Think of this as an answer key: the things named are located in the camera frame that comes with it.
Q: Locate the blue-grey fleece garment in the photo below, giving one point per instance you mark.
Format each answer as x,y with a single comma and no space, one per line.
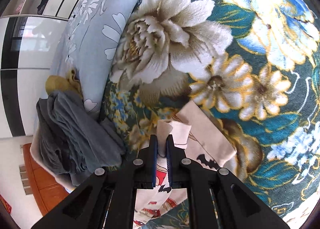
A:
75,131

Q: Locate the white and black wardrobe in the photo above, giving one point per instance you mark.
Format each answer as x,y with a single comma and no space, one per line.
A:
30,81

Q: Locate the cream printed fleece-lined garment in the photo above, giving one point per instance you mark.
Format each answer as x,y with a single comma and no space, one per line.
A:
207,134

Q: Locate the light blue floral quilt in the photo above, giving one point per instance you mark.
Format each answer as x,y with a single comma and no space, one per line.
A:
100,19

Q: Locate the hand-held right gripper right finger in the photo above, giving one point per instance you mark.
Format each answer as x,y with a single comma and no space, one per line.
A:
169,154

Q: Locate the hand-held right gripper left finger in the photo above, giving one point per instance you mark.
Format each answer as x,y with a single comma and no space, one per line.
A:
154,154

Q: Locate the pink folded clothes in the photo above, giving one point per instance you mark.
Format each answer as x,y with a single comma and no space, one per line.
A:
20,8

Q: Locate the red wall decoration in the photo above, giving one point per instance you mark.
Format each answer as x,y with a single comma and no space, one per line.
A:
5,205

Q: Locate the teal floral plush blanket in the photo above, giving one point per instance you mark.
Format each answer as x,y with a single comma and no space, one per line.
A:
225,44

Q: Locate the mustard yellow garment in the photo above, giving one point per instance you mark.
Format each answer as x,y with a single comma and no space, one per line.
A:
57,84

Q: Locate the orange wooden headboard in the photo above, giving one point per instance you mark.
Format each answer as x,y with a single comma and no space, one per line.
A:
42,184

